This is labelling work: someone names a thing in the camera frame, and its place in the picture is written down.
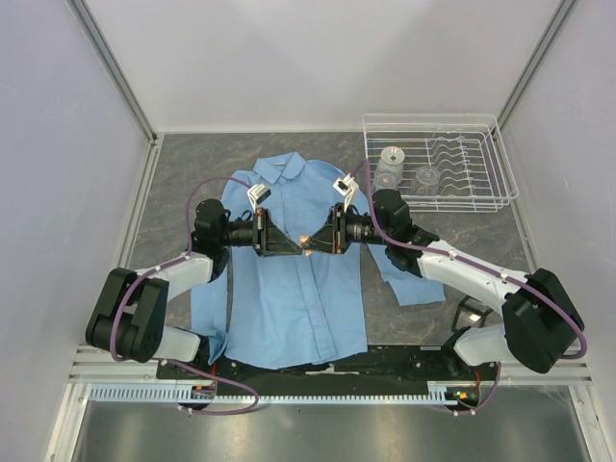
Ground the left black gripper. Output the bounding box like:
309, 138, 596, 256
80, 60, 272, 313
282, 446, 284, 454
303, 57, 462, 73
218, 208, 302, 258

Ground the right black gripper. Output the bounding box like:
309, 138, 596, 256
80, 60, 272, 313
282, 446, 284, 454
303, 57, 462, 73
301, 203, 391, 256

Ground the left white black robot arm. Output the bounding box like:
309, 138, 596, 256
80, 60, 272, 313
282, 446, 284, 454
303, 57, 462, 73
85, 199, 302, 378

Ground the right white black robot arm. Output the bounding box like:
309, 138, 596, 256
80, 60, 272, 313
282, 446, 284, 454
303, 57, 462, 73
302, 190, 586, 379

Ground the clear glass lying left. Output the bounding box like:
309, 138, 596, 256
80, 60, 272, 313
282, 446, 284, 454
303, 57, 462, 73
372, 170, 400, 191

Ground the clear glass lying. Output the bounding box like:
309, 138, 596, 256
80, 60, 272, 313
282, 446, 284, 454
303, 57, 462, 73
410, 166, 441, 196
372, 170, 400, 191

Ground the clear glass with gold base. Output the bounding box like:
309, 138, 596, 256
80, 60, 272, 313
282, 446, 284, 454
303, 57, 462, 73
375, 146, 405, 179

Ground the clear glass lying right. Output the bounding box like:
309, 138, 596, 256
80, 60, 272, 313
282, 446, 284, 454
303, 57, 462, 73
410, 166, 441, 196

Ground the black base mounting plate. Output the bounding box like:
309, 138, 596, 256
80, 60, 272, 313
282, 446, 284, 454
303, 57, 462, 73
156, 344, 501, 398

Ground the small black framed stand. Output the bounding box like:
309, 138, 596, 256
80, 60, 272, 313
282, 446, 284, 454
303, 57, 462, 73
450, 295, 493, 332

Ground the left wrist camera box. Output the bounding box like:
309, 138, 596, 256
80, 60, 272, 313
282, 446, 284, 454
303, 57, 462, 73
246, 184, 271, 211

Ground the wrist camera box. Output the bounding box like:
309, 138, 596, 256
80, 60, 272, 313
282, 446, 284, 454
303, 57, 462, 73
333, 173, 359, 212
246, 184, 271, 211

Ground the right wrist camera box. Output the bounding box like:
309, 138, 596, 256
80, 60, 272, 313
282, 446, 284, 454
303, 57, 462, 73
333, 173, 359, 212

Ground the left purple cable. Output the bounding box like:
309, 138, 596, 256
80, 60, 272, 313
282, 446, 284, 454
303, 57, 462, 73
109, 176, 261, 416

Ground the purple cable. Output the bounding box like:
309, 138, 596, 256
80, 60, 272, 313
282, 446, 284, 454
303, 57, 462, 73
109, 176, 261, 416
346, 161, 588, 418

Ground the white wire dish rack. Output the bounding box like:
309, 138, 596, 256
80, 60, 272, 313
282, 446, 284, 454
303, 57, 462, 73
363, 114, 519, 213

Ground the slotted grey cable duct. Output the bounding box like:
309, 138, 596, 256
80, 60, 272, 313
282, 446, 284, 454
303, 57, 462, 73
89, 383, 461, 405

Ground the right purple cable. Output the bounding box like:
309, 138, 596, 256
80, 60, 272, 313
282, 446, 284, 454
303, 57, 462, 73
346, 161, 588, 418

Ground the aluminium front rail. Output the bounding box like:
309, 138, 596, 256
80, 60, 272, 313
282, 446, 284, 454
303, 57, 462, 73
68, 346, 593, 387

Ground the left aluminium frame post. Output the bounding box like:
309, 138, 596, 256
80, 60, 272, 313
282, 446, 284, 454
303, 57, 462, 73
66, 0, 158, 145

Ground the aluminium frame post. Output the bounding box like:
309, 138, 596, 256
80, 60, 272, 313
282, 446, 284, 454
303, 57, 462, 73
66, 0, 158, 145
497, 0, 578, 128

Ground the right aluminium frame post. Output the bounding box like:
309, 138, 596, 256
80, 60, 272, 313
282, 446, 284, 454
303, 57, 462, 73
497, 0, 578, 128

